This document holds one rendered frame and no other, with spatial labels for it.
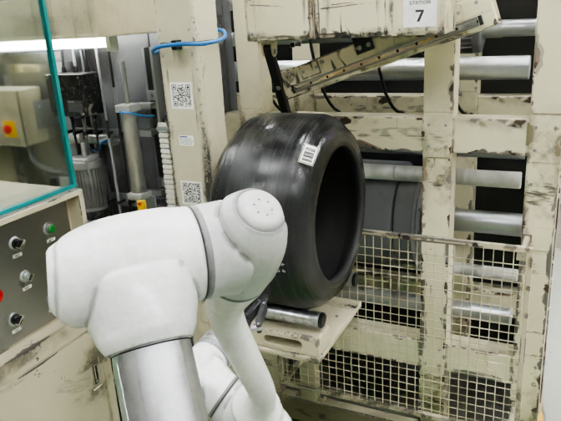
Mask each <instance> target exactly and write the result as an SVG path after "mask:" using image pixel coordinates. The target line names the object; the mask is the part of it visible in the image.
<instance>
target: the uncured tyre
mask: <svg viewBox="0 0 561 421"><path fill-rule="evenodd" d="M305 143H307V144H309V145H314V146H316V147H319V148H320V149H319V151H318V154H317V157H316V160H315V163H314V165H313V166H310V165H306V164H303V163H300V162H298V159H299V158H300V155H301V151H302V149H303V146H304V144H305ZM244 189H258V190H263V191H265V192H267V193H269V194H270V195H272V196H274V197H275V198H276V199H277V200H278V202H279V203H280V206H281V208H282V211H283V214H284V217H285V222H286V224H287V232H288V234H287V244H286V252H285V255H284V257H283V260H282V261H285V262H286V270H287V274H275V277H274V278H273V280H272V281H271V282H270V283H269V284H270V291H271V294H270V295H269V296H268V300H267V302H268V303H272V304H276V303H275V302H277V303H282V304H284V305H286V306H288V307H297V308H301V309H309V308H316V307H321V306H323V305H324V304H326V303H327V302H328V301H330V300H331V299H332V298H333V297H334V296H336V295H337V294H338V293H339V292H340V291H341V290H342V288H343V287H344V286H345V285H346V282H347V281H348V279H349V277H350V275H351V272H352V269H353V267H354V265H355V262H356V257H357V254H358V251H359V247H360V244H361V235H362V230H363V224H364V216H365V205H366V182H365V171H364V165H363V160H362V156H361V151H360V148H359V145H358V143H357V141H356V138H355V136H354V135H353V134H352V132H351V131H350V130H349V129H348V128H347V127H346V126H345V125H344V124H343V123H342V122H341V121H340V120H339V119H338V118H336V117H333V116H330V115H328V114H318V113H274V112H270V113H265V114H260V115H257V116H255V117H253V118H251V119H249V120H247V121H246V122H245V123H244V124H243V125H242V126H241V127H240V128H239V129H238V131H237V132H236V133H235V134H234V135H233V137H232V138H231V139H230V141H229V142H228V144H227V145H226V147H225V148H224V150H223V152H222V154H221V156H220V159H219V161H218V164H217V166H216V169H215V174H214V178H213V181H212V186H211V190H210V202H211V201H216V200H223V199H224V198H225V197H226V196H228V195H230V194H232V193H235V192H237V191H240V190H244ZM284 305H282V306H284Z"/></svg>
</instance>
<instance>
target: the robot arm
mask: <svg viewBox="0 0 561 421"><path fill-rule="evenodd" d="M287 234H288V232H287V224H286V222H285V217H284V214H283V211H282V208H281V205H280V203H279V202H278V200H277V199H276V198H275V197H274V196H272V195H270V194H269V193H267V192H265V191H263V190H258V189H244V190H240V191H237V192H235V193H232V194H230V195H228V196H226V197H225V198H224V199H223V200H216V201H211V202H207V203H203V204H198V205H188V206H181V207H159V208H153V209H147V210H137V211H132V212H128V213H123V214H119V215H115V216H108V217H104V218H102V219H98V220H96V221H91V222H89V223H87V224H85V225H82V226H80V227H78V228H76V229H74V230H72V231H70V232H69V233H67V234H65V235H64V236H62V237H61V238H60V239H59V240H58V241H57V242H55V243H54V244H53V245H51V246H50V247H49V248H48V249H47V251H46V262H47V279H48V307H49V309H50V311H51V313H52V314H53V315H54V316H55V317H56V318H57V319H58V320H59V321H60V322H61V323H63V324H65V325H67V326H69V327H71V328H84V327H86V328H87V330H88V333H89V335H90V336H91V338H92V339H93V341H94V344H95V346H96V348H97V349H98V350H99V351H100V352H101V353H102V354H103V355H104V356H105V357H106V358H112V362H113V365H112V367H113V371H114V380H115V384H116V388H117V394H118V398H119V406H120V411H121V415H122V420H123V421H209V419H208V417H210V418H211V419H212V420H214V421H292V420H291V418H290V416H289V414H288V413H287V412H286V411H285V410H284V409H283V407H282V405H281V401H280V399H279V397H278V395H277V394H276V392H275V385H274V383H273V380H272V378H271V375H270V373H269V371H268V368H267V366H266V365H265V361H264V359H263V357H262V356H261V354H260V350H259V348H258V347H257V344H256V342H255V339H254V338H253V335H252V333H251V332H255V331H257V333H262V329H261V326H262V324H263V321H264V320H265V315H266V313H267V305H266V302H267V300H268V296H269V295H270V294H271V291H270V284H269V283H270V282H271V281H272V280H273V278H274V277H275V274H276V273H277V271H278V269H279V267H280V265H281V262H282V260H283V257H284V255H285V252H286V244H287ZM203 300H205V305H206V311H207V316H208V319H209V322H210V326H211V328H212V329H210V330H209V331H207V332H206V333H205V335H204V336H203V337H202V338H201V339H200V340H199V341H198V342H197V343H196V344H195V345H194V346H193V347H192V344H191V340H190V338H191V337H193V336H194V333H195V328H196V324H197V310H198V302H199V301H203ZM254 318H255V322H253V324H252V326H250V324H251V322H252V321H253V320H254ZM230 364H231V365H232V367H233V369H234V370H235V372H236V374H237V375H238V377H237V376H236V375H234V374H233V373H232V372H231V370H230V369H229V366H230Z"/></svg>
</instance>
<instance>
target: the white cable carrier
mask: <svg viewBox="0 0 561 421"><path fill-rule="evenodd" d="M158 127H169V126H168V123H167V120H166V121H165V122H159V123H158ZM159 132H164V133H159V137H161V138H160V139H159V142H160V143H161V144H160V148H163V149H161V150H160V152H161V153H165V154H162V155H161V158H164V159H162V163H164V164H163V168H164V170H163V173H164V174H165V175H164V178H165V180H164V183H165V184H166V185H165V189H167V190H165V193H166V194H167V195H166V198H167V199H168V200H167V203H169V204H168V205H167V207H178V203H177V197H176V190H175V182H174V169H173V161H172V154H171V147H170V139H169V131H159Z"/></svg>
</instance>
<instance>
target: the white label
mask: <svg viewBox="0 0 561 421"><path fill-rule="evenodd" d="M319 149H320V148H319V147H316V146H314V145H309V144H307V143H305V144H304V146H303V149H302V151H301V155H300V158H299V159H298V162H300V163H303V164H306V165H310V166H313V165H314V163H315V160H316V157H317V154H318V151H319Z"/></svg>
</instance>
